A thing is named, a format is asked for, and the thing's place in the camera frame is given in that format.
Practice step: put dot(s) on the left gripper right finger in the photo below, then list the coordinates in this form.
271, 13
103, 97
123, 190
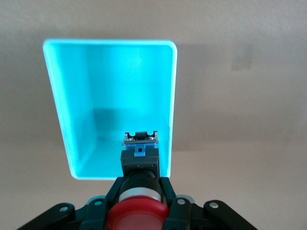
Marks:
182, 215

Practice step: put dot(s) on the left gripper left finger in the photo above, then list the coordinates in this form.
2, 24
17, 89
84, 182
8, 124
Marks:
96, 215

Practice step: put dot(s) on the red push button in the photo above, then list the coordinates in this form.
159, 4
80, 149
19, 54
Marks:
139, 210

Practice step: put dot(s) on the cyan plastic box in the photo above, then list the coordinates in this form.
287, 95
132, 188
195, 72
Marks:
112, 95

